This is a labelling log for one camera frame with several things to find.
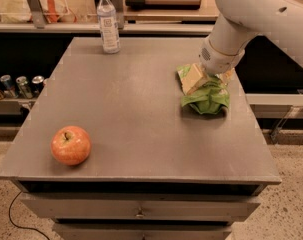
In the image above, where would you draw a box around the metal shelf bracket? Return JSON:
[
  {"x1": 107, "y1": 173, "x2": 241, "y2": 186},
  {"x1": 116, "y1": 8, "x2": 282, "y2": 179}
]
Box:
[
  {"x1": 111, "y1": 0, "x2": 124, "y2": 29},
  {"x1": 26, "y1": 0, "x2": 47, "y2": 29}
]

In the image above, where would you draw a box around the blue drink can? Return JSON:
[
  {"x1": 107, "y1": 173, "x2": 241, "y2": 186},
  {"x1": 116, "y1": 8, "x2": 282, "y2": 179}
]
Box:
[{"x1": 0, "y1": 75, "x2": 19, "y2": 98}]

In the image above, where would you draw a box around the red apple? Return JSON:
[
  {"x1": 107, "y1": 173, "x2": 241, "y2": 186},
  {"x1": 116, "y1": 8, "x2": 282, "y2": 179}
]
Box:
[{"x1": 50, "y1": 126, "x2": 91, "y2": 166}]

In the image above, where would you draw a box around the clear plastic water bottle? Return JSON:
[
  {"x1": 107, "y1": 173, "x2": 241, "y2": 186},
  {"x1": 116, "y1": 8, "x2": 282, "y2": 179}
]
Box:
[{"x1": 97, "y1": 0, "x2": 120, "y2": 54}]

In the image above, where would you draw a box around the clear plastic bin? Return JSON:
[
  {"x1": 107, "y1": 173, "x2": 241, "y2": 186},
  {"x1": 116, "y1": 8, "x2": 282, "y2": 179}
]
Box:
[{"x1": 0, "y1": 0, "x2": 96, "y2": 24}]

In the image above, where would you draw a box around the grey drawer cabinet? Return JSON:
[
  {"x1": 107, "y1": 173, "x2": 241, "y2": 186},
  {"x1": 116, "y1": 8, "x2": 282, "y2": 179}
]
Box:
[{"x1": 0, "y1": 38, "x2": 280, "y2": 227}]

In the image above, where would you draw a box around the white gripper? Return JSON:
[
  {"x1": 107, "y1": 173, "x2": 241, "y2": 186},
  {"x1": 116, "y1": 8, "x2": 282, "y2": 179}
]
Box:
[{"x1": 180, "y1": 37, "x2": 245, "y2": 95}]

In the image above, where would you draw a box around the top grey drawer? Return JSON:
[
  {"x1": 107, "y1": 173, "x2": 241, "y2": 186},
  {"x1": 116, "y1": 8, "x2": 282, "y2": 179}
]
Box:
[{"x1": 20, "y1": 193, "x2": 260, "y2": 222}]

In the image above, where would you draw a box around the silver green drink can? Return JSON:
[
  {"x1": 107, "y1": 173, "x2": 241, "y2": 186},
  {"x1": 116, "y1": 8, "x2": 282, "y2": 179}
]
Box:
[{"x1": 16, "y1": 76, "x2": 33, "y2": 99}]

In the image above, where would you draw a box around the black floor cable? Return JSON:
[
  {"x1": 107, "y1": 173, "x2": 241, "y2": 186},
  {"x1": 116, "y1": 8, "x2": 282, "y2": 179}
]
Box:
[{"x1": 8, "y1": 191, "x2": 51, "y2": 240}]

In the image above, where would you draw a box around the middle metal shelf bracket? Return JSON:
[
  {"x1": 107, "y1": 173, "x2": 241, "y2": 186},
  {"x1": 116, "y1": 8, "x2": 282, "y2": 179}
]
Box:
[{"x1": 111, "y1": 0, "x2": 124, "y2": 29}]

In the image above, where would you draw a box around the grey drawer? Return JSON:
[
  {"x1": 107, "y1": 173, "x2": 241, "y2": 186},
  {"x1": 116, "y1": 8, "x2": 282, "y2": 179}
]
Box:
[
  {"x1": 53, "y1": 224, "x2": 231, "y2": 240},
  {"x1": 20, "y1": 193, "x2": 260, "y2": 222}
]

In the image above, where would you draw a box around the silver red drink can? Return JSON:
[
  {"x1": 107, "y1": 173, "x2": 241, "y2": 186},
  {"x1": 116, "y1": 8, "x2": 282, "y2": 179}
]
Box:
[{"x1": 32, "y1": 75, "x2": 45, "y2": 95}]

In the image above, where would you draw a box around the lower grey drawer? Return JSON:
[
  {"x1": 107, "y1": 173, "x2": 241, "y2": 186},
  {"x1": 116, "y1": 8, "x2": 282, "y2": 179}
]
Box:
[{"x1": 53, "y1": 224, "x2": 231, "y2": 240}]

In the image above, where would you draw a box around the left metal shelf bracket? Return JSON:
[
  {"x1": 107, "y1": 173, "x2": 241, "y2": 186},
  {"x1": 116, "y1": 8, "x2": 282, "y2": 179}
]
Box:
[{"x1": 26, "y1": 0, "x2": 47, "y2": 29}]

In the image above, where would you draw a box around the long wooden shelf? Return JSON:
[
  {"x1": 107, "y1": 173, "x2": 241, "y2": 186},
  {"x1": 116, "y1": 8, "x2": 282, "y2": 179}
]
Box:
[{"x1": 0, "y1": 0, "x2": 218, "y2": 36}]

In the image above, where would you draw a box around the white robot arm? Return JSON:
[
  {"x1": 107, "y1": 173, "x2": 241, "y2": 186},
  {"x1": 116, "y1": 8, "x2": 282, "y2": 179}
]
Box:
[{"x1": 181, "y1": 0, "x2": 303, "y2": 95}]

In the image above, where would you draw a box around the green rice chip bag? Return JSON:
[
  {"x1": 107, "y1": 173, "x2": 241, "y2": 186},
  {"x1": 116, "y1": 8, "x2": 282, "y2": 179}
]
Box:
[{"x1": 177, "y1": 65, "x2": 230, "y2": 115}]

